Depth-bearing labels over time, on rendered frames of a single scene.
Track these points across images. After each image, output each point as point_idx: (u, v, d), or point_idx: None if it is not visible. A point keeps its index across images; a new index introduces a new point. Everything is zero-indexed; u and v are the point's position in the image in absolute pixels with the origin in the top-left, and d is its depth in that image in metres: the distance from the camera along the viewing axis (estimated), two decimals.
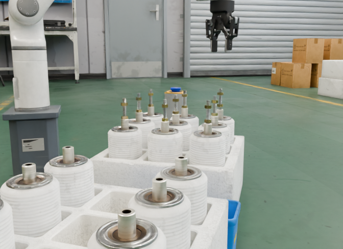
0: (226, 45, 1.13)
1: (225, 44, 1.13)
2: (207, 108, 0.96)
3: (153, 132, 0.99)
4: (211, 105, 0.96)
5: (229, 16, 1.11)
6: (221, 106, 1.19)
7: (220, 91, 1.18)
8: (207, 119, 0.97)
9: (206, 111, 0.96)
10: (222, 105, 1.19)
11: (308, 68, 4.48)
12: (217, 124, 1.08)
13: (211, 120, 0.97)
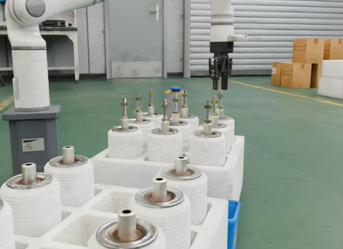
0: (227, 83, 1.21)
1: (227, 82, 1.20)
2: (207, 108, 0.96)
3: (153, 132, 0.99)
4: (211, 105, 0.96)
5: (227, 57, 1.20)
6: (220, 107, 1.19)
7: (219, 93, 1.18)
8: (207, 119, 0.97)
9: (206, 111, 0.96)
10: (221, 107, 1.19)
11: (308, 68, 4.48)
12: (217, 124, 1.08)
13: (211, 120, 0.97)
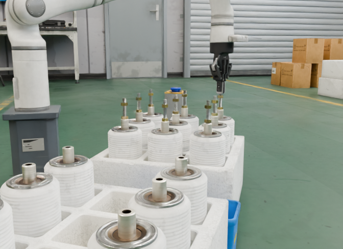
0: (224, 86, 1.19)
1: (224, 86, 1.18)
2: (207, 108, 0.96)
3: (153, 132, 0.99)
4: (211, 105, 0.96)
5: (228, 57, 1.20)
6: (218, 108, 1.19)
7: (219, 94, 1.19)
8: (207, 119, 0.97)
9: (206, 111, 0.96)
10: (219, 108, 1.19)
11: (308, 68, 4.48)
12: (217, 124, 1.08)
13: (211, 120, 0.97)
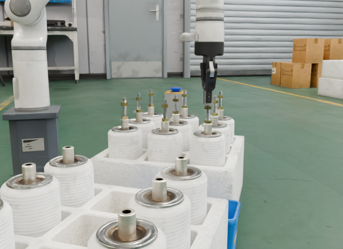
0: (205, 97, 0.95)
1: (203, 96, 0.95)
2: (205, 107, 0.97)
3: (153, 132, 0.99)
4: (204, 106, 0.96)
5: (209, 61, 0.90)
6: (218, 108, 1.19)
7: (219, 94, 1.19)
8: (206, 120, 0.97)
9: (208, 112, 0.97)
10: (219, 108, 1.19)
11: (308, 68, 4.48)
12: (217, 124, 1.08)
13: (205, 121, 0.97)
